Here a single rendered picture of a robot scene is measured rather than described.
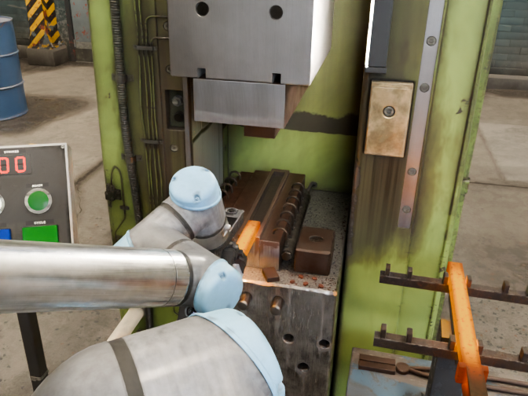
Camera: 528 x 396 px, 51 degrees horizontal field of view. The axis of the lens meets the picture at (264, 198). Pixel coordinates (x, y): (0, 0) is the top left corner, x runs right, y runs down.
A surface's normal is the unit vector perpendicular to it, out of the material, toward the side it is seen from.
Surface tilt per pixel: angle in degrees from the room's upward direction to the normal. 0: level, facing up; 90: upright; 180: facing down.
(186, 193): 29
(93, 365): 14
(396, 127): 90
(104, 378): 23
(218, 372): 38
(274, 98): 90
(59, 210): 60
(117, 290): 86
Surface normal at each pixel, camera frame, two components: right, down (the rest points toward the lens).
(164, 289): 0.70, 0.25
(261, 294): -0.21, 0.42
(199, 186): -0.10, -0.59
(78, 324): 0.02, -0.90
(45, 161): 0.20, -0.08
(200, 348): 0.20, -0.68
